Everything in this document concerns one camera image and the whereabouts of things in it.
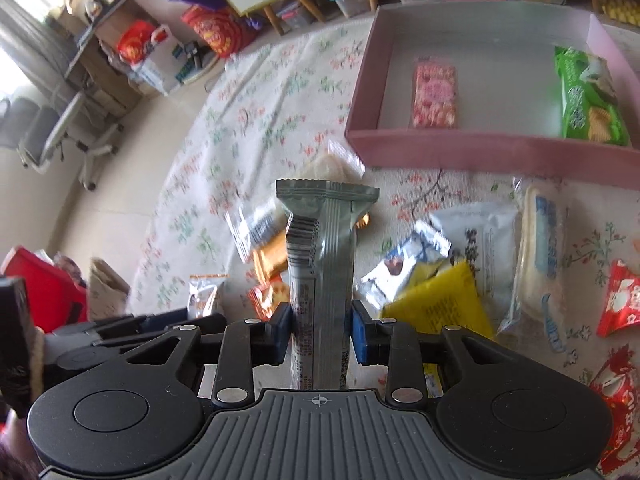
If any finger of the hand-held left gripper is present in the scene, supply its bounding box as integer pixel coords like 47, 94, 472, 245
91, 311, 227, 357

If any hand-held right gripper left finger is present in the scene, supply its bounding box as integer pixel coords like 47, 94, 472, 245
125, 304, 294, 407

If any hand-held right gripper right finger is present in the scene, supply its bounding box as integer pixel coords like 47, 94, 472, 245
350, 301, 517, 407

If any orange red snack packet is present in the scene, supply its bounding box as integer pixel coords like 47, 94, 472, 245
248, 280, 292, 322

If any gold snack packet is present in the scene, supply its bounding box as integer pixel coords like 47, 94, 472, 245
250, 231, 291, 282

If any grey snack packet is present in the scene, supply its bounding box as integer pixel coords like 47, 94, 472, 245
276, 178, 381, 392

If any yellow snack packet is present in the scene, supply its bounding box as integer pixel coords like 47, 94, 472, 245
381, 260, 497, 342

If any white snack packet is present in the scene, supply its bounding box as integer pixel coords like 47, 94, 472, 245
429, 203, 522, 302

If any clear rice cracker packet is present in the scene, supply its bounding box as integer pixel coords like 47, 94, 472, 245
498, 184, 572, 337
299, 141, 367, 184

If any small red snack packet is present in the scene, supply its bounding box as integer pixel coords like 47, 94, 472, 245
596, 259, 640, 339

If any large red snack packet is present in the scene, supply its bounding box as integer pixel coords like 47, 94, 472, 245
586, 344, 640, 477

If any pink cardboard box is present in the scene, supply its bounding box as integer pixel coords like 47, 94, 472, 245
344, 3, 640, 187

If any clear orange-trimmed snack packet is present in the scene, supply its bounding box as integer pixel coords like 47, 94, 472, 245
188, 273, 229, 319

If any red plastic box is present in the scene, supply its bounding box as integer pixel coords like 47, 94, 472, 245
0, 246, 90, 335

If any brown paper bag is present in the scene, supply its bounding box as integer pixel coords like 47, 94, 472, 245
89, 257, 132, 320

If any silver blue snack packet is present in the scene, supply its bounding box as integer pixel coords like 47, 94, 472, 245
359, 222, 452, 312

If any silver barcode snack packet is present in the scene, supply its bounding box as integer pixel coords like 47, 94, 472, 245
224, 209, 287, 263

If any grey office chair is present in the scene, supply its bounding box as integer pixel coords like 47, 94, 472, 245
0, 91, 124, 192

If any white green flat box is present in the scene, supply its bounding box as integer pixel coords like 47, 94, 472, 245
171, 57, 212, 86

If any pink snack packet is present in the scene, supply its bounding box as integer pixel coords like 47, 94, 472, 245
410, 59, 460, 129

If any wooden desk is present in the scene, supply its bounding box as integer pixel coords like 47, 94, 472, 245
47, 0, 168, 118

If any white red shopping bag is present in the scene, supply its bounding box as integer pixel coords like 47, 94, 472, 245
116, 20, 185, 97

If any black tool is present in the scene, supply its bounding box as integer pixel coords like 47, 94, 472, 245
183, 41, 207, 69

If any grey curtain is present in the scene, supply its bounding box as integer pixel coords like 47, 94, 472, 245
0, 0, 76, 111

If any red printed bag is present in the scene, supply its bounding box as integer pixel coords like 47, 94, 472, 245
181, 4, 253, 59

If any green snack packet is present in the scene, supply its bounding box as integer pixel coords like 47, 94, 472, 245
553, 45, 632, 147

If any clear bin with blue lid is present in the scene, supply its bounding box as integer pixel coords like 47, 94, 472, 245
326, 0, 375, 19

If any yellow egg tray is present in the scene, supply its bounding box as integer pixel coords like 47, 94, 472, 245
601, 0, 640, 28

